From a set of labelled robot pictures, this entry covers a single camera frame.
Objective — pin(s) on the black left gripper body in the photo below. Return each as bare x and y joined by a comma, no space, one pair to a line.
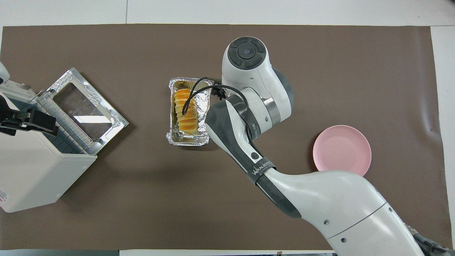
9,119

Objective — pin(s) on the golden ridged bread loaf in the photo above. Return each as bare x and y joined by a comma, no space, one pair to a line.
190,121

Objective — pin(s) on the aluminium foil tray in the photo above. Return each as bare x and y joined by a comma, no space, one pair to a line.
188,139

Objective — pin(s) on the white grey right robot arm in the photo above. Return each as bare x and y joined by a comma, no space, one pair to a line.
320,199

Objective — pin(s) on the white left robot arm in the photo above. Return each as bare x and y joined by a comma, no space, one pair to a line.
3,73

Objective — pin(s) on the silver glass oven door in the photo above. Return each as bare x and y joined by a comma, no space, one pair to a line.
79,103

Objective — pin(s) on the white toaster oven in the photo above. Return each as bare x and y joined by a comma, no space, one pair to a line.
32,170

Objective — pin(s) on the brown table mat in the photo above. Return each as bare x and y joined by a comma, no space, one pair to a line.
142,195

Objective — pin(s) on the pink round plate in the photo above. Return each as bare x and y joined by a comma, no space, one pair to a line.
341,149

